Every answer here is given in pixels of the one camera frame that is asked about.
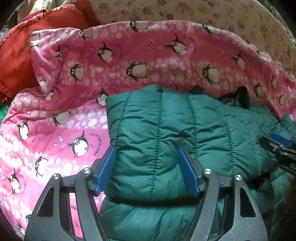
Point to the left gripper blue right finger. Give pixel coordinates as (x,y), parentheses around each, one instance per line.
(204,184)

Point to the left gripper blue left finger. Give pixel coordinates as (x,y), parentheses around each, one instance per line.
(90,182)

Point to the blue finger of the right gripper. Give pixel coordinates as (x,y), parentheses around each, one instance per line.
(282,148)

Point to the pink penguin print blanket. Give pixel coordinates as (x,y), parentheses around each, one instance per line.
(147,89)

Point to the green fabric at bedside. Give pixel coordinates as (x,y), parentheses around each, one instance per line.
(3,111)

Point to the red knitted blanket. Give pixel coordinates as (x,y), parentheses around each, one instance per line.
(16,65)

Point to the beige floral bed sheet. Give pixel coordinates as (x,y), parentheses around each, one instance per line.
(256,22)

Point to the beige cloth on bed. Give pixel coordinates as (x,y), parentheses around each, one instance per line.
(31,6)

